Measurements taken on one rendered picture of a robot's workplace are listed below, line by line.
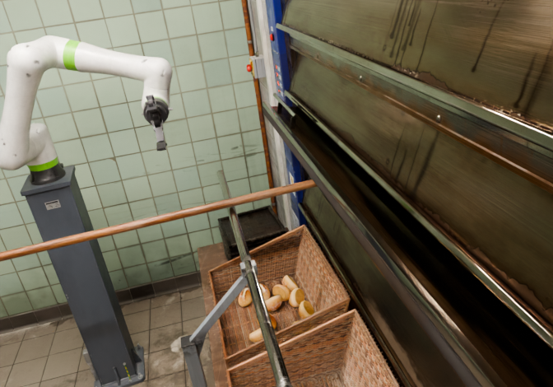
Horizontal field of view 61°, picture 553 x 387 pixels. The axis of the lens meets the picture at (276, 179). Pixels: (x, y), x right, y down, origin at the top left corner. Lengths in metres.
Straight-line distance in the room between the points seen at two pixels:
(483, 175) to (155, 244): 2.57
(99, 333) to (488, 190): 2.17
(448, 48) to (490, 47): 0.10
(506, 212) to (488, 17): 0.29
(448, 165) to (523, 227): 0.21
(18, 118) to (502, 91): 1.69
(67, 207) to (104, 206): 0.80
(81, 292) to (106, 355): 0.41
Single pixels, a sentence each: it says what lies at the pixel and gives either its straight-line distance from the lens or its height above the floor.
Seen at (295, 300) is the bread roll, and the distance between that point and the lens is 2.04.
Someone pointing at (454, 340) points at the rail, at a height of 1.44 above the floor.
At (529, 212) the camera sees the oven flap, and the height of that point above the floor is 1.57.
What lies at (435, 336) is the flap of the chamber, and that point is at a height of 1.41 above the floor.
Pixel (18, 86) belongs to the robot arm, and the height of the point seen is 1.66.
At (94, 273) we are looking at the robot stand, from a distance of 2.44.
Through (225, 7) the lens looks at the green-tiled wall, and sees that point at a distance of 2.75.
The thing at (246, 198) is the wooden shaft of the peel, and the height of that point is 1.20.
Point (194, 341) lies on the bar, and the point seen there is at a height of 0.95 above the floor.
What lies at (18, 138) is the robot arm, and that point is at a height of 1.46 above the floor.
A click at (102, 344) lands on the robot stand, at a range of 2.69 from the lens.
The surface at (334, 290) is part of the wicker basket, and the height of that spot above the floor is 0.81.
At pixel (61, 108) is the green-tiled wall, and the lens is 2.87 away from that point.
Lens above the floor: 1.95
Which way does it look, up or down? 25 degrees down
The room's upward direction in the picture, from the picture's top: 8 degrees counter-clockwise
